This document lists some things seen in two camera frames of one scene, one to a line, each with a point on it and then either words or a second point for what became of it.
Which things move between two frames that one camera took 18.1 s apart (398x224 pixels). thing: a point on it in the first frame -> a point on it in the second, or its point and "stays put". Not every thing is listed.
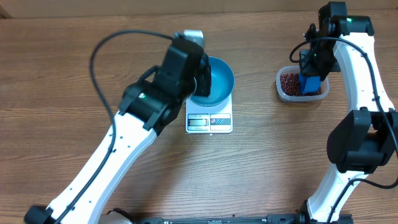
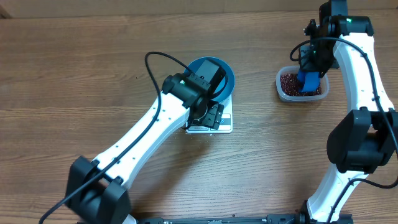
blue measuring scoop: x=310 y=84 stays put
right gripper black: x=309 y=71 stays put
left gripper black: x=201 y=73 -> x=211 y=118
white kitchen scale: x=216 y=119 stays put
